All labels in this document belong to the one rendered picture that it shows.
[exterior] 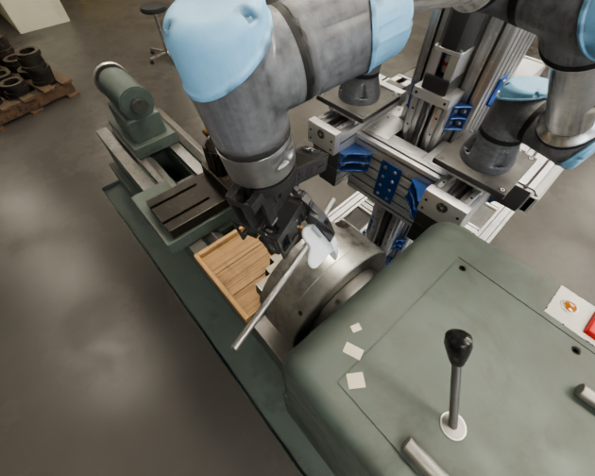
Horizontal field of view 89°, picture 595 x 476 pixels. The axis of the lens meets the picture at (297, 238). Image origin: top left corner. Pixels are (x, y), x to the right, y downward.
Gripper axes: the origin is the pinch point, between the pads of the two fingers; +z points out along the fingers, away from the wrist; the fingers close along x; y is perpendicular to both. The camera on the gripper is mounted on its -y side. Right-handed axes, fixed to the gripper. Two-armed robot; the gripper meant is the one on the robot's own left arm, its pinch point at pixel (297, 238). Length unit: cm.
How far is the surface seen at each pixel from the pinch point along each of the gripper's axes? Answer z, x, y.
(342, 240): 14.0, 3.6, -9.5
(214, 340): 76, -37, 23
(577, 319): 15, 46, -13
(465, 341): -4.7, 26.8, 5.6
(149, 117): 35, -101, -39
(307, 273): 12.9, 0.8, 0.9
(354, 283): 17.5, 9.5, -2.9
